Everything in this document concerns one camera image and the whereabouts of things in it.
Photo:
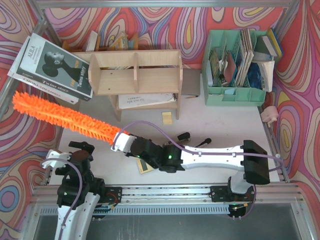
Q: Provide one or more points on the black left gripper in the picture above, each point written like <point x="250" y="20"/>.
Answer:
<point x="80" y="145"/>

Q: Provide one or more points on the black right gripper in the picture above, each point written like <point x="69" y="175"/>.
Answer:
<point x="135" y="146"/>

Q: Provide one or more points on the orange microfiber duster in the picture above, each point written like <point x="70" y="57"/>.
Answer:
<point x="65" y="117"/>

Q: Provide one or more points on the large black-cover book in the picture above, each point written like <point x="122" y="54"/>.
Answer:
<point x="47" y="67"/>

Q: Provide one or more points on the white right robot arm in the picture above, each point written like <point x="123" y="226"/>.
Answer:
<point x="248" y="160"/>

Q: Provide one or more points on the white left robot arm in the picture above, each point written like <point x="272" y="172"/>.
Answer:
<point x="78" y="194"/>

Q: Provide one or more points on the wooden bookshelf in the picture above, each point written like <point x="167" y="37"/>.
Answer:
<point x="115" y="73"/>

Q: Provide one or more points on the gold scientific calculator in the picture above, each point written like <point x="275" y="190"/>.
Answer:
<point x="143" y="167"/>

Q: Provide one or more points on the grey and black stapler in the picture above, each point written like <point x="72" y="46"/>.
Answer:
<point x="182" y="138"/>

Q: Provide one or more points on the yellow sticky note pad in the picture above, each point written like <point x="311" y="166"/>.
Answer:
<point x="167" y="118"/>

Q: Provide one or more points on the black stapler remover tool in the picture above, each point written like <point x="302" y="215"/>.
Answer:
<point x="204" y="142"/>

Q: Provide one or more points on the pencil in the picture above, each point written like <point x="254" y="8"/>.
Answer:
<point x="192" y="96"/>

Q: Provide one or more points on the white paper booklet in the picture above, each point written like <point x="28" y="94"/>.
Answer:
<point x="126" y="101"/>

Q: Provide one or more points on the grey notebook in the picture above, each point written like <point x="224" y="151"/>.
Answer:
<point x="191" y="82"/>

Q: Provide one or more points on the red brown booklet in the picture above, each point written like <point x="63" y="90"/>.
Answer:
<point x="230" y="69"/>

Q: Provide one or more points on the pink plastic piggy toy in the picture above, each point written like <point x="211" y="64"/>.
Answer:
<point x="269" y="115"/>

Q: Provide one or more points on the green desk organizer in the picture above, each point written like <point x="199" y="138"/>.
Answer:
<point x="217" y="92"/>

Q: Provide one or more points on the wooden book stand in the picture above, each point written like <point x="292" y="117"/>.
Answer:
<point x="92" y="44"/>

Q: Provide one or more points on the blue and yellow book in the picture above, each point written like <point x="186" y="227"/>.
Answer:
<point x="267" y="46"/>

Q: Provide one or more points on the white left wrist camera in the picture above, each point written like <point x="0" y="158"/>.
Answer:
<point x="55" y="159"/>

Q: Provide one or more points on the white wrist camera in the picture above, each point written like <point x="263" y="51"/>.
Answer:
<point x="55" y="159"/>
<point x="122" y="142"/>

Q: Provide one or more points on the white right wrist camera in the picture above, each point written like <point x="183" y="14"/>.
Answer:
<point x="122" y="142"/>

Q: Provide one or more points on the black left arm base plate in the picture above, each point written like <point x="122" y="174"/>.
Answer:
<point x="111" y="197"/>

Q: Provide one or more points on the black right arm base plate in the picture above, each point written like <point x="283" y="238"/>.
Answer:
<point x="239" y="205"/>

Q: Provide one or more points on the aluminium front rail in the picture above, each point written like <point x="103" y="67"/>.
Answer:
<point x="202" y="194"/>

